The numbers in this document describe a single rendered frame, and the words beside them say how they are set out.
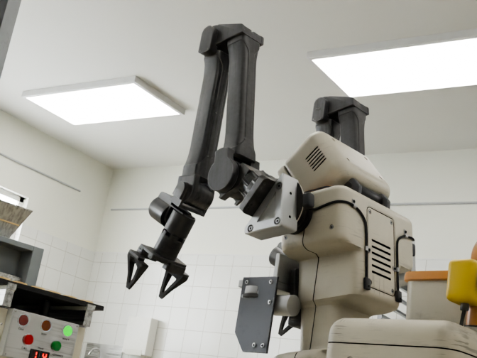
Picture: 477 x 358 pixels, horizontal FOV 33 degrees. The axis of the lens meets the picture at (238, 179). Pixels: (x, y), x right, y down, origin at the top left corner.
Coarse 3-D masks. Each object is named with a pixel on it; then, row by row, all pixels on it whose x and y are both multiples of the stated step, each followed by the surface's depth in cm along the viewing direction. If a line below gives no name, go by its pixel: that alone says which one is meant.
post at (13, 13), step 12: (0, 0) 141; (12, 0) 141; (0, 12) 140; (12, 12) 141; (0, 24) 139; (12, 24) 141; (0, 36) 138; (0, 48) 138; (0, 60) 138; (0, 72) 138
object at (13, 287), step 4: (8, 284) 239; (12, 284) 240; (16, 284) 241; (0, 288) 241; (4, 288) 240; (8, 288) 239; (12, 288) 240; (0, 292) 241; (4, 292) 239; (8, 292) 239; (12, 292) 240; (0, 296) 240; (4, 296) 238; (8, 296) 239; (12, 296) 240; (0, 300) 239; (4, 300) 238; (8, 300) 239; (0, 304) 238; (4, 304) 238; (8, 304) 239
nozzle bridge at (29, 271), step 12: (0, 240) 318; (12, 240) 322; (0, 252) 327; (12, 252) 331; (24, 252) 332; (36, 252) 329; (0, 264) 326; (12, 264) 330; (24, 264) 329; (36, 264) 328; (12, 276) 324; (24, 276) 326; (36, 276) 328
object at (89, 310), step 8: (88, 304) 258; (32, 312) 280; (56, 312) 269; (64, 312) 266; (72, 312) 263; (80, 312) 260; (88, 312) 258; (64, 320) 264; (72, 320) 261; (80, 320) 258; (88, 320) 258
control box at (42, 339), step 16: (16, 320) 240; (32, 320) 244; (48, 320) 248; (16, 336) 240; (48, 336) 247; (64, 336) 251; (0, 352) 237; (16, 352) 239; (32, 352) 243; (48, 352) 247; (64, 352) 251
